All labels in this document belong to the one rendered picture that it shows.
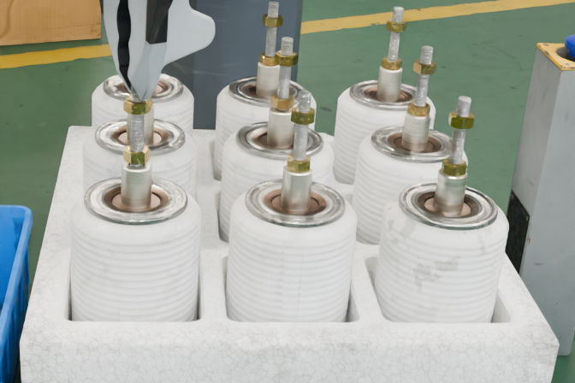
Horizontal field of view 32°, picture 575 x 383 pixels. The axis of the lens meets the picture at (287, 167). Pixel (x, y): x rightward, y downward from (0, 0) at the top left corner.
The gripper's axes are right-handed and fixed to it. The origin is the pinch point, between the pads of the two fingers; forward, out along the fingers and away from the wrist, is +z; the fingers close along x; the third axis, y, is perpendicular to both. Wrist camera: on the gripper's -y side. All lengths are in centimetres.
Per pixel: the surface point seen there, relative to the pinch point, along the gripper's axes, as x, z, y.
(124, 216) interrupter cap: -2.3, 9.3, -1.5
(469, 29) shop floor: 84, 35, 122
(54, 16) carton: 108, 30, 40
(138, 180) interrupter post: -1.1, 7.3, 0.2
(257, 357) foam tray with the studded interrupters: -11.2, 18.0, 4.7
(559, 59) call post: -2.7, 3.3, 42.3
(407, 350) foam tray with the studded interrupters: -16.4, 17.4, 14.2
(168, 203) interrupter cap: -1.9, 9.3, 2.2
